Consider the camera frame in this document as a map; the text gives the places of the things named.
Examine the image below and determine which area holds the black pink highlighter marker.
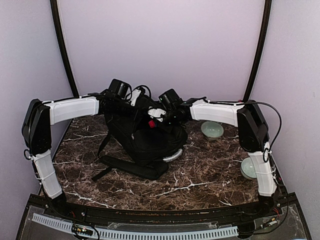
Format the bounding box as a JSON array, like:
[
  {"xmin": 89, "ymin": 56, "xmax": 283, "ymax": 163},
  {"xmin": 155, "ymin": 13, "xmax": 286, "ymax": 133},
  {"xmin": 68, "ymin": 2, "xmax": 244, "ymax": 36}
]
[{"xmin": 148, "ymin": 120, "xmax": 157, "ymax": 129}]

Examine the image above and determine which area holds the black student backpack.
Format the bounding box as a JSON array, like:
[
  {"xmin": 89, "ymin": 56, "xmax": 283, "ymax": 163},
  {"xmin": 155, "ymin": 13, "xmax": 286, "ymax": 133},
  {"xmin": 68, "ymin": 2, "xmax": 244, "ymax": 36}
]
[{"xmin": 98, "ymin": 95, "xmax": 188, "ymax": 180}]

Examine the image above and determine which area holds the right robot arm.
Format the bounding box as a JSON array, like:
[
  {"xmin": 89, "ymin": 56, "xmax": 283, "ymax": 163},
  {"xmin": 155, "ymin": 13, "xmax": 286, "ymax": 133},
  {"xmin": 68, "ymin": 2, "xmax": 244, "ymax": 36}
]
[{"xmin": 148, "ymin": 89, "xmax": 277, "ymax": 197}]

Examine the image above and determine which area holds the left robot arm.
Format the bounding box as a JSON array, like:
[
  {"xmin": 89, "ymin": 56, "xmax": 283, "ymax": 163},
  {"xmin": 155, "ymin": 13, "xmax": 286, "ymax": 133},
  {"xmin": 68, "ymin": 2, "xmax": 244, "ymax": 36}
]
[{"xmin": 21, "ymin": 79, "xmax": 142, "ymax": 218}]

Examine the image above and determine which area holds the far celadon bowl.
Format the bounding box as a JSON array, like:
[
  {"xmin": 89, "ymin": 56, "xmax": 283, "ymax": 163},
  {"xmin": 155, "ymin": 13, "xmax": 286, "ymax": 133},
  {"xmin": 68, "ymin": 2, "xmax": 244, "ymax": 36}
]
[{"xmin": 201, "ymin": 121, "xmax": 224, "ymax": 141}]

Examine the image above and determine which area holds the celadon bowl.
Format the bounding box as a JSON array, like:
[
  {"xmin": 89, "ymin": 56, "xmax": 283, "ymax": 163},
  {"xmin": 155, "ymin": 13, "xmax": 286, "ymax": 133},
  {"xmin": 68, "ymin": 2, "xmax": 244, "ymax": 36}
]
[
  {"xmin": 201, "ymin": 121, "xmax": 224, "ymax": 141},
  {"xmin": 240, "ymin": 157, "xmax": 257, "ymax": 180}
]

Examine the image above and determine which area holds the near celadon bowl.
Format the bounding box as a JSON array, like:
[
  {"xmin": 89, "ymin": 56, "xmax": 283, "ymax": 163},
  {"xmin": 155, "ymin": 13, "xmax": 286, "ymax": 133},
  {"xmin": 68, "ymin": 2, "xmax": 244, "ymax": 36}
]
[{"xmin": 240, "ymin": 157, "xmax": 257, "ymax": 180}]

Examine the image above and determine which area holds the small circuit board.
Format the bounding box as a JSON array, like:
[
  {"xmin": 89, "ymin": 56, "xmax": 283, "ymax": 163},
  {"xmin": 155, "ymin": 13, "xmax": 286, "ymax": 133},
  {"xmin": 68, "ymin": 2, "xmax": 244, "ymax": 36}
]
[{"xmin": 71, "ymin": 225, "xmax": 94, "ymax": 236}]

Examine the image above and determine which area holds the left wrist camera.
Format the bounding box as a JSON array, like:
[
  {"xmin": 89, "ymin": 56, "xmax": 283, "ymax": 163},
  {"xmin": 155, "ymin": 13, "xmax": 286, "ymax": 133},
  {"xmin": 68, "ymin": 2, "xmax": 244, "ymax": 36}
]
[{"xmin": 129, "ymin": 87, "xmax": 146, "ymax": 107}]

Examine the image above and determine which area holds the right black frame post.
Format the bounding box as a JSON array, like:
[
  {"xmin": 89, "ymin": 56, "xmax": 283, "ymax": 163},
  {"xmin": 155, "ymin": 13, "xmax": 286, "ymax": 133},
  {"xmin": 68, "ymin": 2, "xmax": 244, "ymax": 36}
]
[{"xmin": 242, "ymin": 0, "xmax": 272, "ymax": 102}]

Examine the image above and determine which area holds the black frame post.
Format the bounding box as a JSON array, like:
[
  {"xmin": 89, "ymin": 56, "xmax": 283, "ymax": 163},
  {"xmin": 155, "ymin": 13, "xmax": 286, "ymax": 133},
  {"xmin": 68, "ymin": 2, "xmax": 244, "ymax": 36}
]
[
  {"xmin": 242, "ymin": 0, "xmax": 272, "ymax": 102},
  {"xmin": 49, "ymin": 0, "xmax": 80, "ymax": 97}
]

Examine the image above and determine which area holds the white slotted cable duct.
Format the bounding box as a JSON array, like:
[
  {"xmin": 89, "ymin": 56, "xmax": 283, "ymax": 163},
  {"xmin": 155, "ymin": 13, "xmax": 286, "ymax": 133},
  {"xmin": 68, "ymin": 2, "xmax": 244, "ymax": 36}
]
[{"xmin": 31, "ymin": 213, "xmax": 239, "ymax": 240}]

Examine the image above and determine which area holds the left black frame post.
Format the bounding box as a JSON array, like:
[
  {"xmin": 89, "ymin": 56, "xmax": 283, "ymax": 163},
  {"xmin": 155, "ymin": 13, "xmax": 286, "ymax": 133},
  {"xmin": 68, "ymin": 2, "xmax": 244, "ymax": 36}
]
[{"xmin": 49, "ymin": 0, "xmax": 80, "ymax": 97}]

